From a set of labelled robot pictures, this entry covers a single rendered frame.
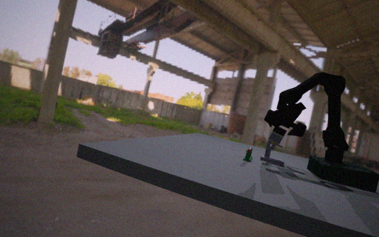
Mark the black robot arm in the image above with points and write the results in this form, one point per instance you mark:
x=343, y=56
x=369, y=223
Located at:
x=334, y=86

